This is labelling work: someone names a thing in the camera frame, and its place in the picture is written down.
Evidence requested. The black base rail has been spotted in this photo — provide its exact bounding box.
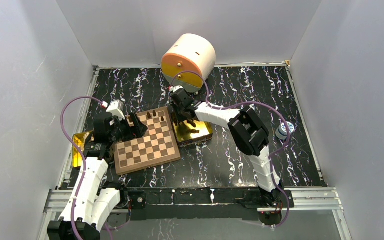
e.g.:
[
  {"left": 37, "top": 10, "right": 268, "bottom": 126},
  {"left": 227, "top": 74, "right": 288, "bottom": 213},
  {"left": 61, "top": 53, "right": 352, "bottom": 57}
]
[{"left": 111, "top": 187, "right": 295, "bottom": 226}]

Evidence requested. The round pastel drawer cabinet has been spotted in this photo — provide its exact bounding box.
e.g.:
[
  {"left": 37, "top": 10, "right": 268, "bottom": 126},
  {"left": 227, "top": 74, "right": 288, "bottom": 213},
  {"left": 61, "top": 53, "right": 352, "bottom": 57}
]
[{"left": 161, "top": 33, "right": 216, "bottom": 93}]

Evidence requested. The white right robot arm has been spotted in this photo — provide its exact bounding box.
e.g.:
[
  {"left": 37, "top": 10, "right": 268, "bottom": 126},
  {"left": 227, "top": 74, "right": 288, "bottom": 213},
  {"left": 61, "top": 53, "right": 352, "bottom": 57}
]
[{"left": 169, "top": 86, "right": 282, "bottom": 207}]

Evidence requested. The blue white round cap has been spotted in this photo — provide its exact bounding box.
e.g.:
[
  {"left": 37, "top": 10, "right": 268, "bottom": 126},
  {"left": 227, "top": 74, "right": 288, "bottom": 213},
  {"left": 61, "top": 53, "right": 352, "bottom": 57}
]
[{"left": 275, "top": 121, "right": 295, "bottom": 141}]

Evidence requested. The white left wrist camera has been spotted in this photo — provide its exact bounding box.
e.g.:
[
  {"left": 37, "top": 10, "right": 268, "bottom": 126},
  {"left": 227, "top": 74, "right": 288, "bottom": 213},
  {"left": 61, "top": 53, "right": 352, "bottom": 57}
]
[{"left": 101, "top": 100, "right": 126, "bottom": 121}]

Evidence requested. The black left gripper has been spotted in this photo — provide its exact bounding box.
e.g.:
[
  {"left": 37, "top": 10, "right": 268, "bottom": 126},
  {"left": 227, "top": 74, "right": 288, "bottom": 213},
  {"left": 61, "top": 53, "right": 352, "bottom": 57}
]
[{"left": 109, "top": 112, "right": 148, "bottom": 144}]

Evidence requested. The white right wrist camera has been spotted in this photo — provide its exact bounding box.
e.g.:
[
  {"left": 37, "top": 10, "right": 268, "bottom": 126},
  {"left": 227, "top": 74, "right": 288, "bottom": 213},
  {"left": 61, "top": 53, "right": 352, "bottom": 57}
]
[{"left": 169, "top": 85, "right": 186, "bottom": 95}]

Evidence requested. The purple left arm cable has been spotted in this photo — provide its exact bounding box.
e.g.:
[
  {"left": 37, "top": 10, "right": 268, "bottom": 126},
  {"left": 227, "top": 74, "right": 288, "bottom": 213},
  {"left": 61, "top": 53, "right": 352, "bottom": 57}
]
[{"left": 60, "top": 96, "right": 115, "bottom": 240}]

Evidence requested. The gold tin with light pieces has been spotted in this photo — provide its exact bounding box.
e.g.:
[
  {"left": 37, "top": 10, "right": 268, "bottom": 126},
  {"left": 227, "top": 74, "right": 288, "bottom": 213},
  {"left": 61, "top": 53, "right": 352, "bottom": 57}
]
[{"left": 72, "top": 131, "right": 95, "bottom": 168}]

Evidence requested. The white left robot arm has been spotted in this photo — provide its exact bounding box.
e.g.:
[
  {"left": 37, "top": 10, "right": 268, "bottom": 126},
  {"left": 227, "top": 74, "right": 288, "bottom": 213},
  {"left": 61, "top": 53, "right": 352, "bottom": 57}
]
[{"left": 47, "top": 112, "right": 148, "bottom": 240}]

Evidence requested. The wooden chess board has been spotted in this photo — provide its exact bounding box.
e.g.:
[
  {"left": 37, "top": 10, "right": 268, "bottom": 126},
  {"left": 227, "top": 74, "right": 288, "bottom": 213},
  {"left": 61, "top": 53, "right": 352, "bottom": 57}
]
[{"left": 113, "top": 106, "right": 181, "bottom": 176}]

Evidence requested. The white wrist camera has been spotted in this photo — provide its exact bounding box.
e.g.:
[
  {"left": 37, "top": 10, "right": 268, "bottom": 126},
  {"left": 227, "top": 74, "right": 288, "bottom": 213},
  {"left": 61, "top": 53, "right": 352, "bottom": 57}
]
[
  {"left": 101, "top": 100, "right": 126, "bottom": 121},
  {"left": 169, "top": 85, "right": 186, "bottom": 95}
]

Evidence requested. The gold tin with dark pieces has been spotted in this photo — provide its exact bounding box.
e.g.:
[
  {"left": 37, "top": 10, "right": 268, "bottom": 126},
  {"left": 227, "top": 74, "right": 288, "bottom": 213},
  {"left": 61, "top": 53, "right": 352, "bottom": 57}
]
[{"left": 171, "top": 112, "right": 214, "bottom": 147}]

